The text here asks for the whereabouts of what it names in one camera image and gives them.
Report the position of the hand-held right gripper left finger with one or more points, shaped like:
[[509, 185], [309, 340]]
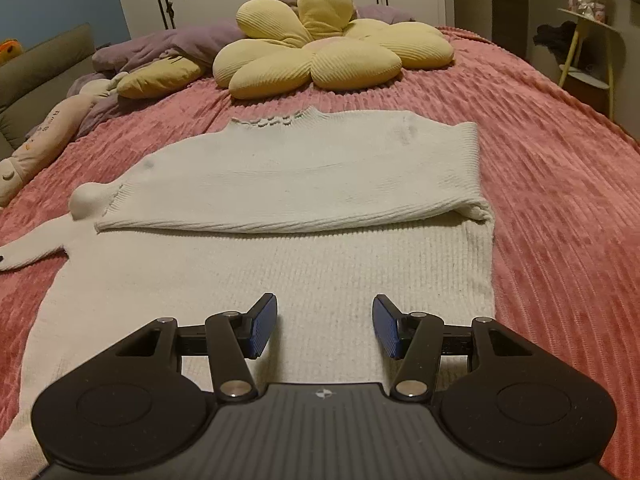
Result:
[[262, 325]]

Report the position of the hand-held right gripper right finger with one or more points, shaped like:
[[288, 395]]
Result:
[[386, 327]]

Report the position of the white knit sweater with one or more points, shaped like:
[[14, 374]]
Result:
[[300, 270]]

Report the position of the pink ribbed blanket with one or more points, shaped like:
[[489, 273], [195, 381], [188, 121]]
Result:
[[550, 200]]

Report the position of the small yellow cushion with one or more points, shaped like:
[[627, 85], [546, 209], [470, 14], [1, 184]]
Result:
[[160, 79]]

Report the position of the yellow flower-shaped pillow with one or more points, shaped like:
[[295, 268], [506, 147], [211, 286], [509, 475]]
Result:
[[340, 60]]

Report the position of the cream pink plush toy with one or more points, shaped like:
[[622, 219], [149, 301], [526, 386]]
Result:
[[45, 142]]

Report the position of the purple duvet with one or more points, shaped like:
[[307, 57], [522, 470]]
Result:
[[165, 47]]

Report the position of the yellow-legged side table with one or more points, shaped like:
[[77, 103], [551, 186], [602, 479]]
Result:
[[582, 77]]

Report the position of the grey-green sofa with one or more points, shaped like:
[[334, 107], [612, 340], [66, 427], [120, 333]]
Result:
[[40, 77]]

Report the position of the black cloth item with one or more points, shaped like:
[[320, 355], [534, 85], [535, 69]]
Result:
[[554, 34]]

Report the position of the orange plush toy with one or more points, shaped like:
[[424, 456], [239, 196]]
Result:
[[10, 51]]

